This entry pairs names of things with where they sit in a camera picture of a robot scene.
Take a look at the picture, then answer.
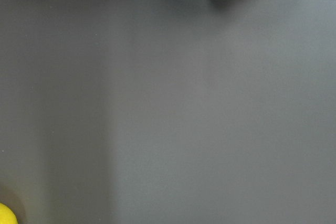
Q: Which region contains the yellow lemon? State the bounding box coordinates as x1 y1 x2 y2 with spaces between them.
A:
0 203 18 224

